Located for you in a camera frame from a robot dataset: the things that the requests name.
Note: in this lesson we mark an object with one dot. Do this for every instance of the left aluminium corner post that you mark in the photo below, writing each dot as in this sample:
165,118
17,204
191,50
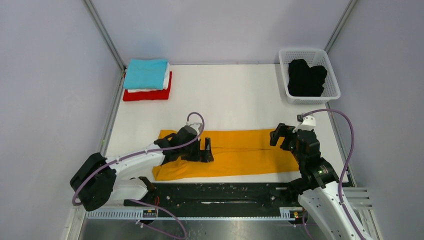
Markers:
104,33

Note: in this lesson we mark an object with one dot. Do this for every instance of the white plastic laundry basket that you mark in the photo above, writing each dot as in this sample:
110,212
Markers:
313,57

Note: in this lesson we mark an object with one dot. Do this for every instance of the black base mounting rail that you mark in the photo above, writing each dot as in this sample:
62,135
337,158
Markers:
224,200

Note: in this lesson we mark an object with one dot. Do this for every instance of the folded cyan t shirt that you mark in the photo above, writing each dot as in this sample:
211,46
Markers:
145,74

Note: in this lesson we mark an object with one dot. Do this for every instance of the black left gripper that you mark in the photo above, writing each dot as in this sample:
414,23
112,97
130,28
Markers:
203,156

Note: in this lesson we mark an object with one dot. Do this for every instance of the yellow t shirt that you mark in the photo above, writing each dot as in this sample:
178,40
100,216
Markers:
235,153

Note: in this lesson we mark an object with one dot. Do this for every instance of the controller board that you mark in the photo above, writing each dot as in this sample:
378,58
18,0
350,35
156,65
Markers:
296,214
149,213

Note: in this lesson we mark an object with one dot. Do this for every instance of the right controller board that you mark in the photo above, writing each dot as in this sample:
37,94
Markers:
296,214

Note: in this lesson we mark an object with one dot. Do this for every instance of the folded red t shirt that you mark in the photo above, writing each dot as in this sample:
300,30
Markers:
149,95

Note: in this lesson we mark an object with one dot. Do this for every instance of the right aluminium corner post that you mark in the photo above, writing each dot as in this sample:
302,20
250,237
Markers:
340,25

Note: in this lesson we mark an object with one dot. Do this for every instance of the folded white t shirt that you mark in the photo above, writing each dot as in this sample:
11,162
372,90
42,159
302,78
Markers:
165,82

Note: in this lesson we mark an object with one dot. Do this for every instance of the left controller board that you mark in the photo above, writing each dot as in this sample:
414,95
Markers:
149,213

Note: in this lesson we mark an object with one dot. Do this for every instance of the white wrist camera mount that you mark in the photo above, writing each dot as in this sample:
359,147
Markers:
194,128
307,122

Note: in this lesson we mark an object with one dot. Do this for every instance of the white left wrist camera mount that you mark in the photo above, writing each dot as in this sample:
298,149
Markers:
194,128

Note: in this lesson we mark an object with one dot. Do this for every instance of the aluminium corner post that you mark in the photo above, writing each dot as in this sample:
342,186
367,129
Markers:
104,33
340,25

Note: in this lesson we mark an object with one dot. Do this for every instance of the white slotted cable duct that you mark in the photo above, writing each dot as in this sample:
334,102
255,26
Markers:
136,214

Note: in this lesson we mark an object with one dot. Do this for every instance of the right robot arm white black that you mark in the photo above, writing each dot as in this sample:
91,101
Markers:
317,190

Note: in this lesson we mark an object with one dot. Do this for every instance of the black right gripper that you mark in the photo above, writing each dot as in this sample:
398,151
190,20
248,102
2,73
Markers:
282,130

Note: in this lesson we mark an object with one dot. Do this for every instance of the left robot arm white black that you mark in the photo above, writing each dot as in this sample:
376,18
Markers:
101,180

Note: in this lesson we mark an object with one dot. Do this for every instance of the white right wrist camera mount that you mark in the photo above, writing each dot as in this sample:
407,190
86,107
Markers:
307,122

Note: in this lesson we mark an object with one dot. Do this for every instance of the black t shirt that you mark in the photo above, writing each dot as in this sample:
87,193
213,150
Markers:
305,81

